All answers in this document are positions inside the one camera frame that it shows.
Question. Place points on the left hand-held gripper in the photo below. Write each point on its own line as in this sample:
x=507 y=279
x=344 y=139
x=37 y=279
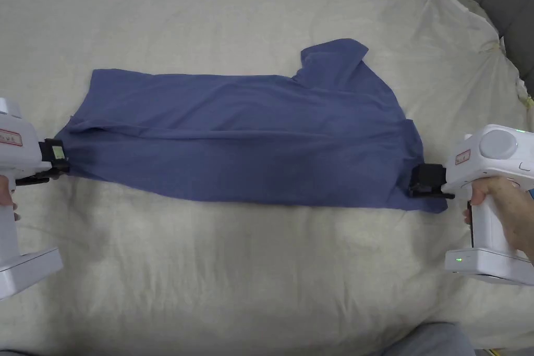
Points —
x=25 y=272

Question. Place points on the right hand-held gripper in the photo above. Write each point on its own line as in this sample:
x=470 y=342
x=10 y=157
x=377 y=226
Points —
x=496 y=156

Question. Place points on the dark blue shirt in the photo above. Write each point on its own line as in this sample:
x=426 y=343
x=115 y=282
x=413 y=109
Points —
x=250 y=139

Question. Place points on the person's left hand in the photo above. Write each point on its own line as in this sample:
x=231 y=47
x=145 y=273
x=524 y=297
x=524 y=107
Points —
x=5 y=191

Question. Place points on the person's right hand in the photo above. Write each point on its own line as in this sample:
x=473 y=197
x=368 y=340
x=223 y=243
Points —
x=511 y=214

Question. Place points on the bed with beige sheet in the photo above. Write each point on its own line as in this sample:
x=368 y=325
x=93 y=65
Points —
x=233 y=272

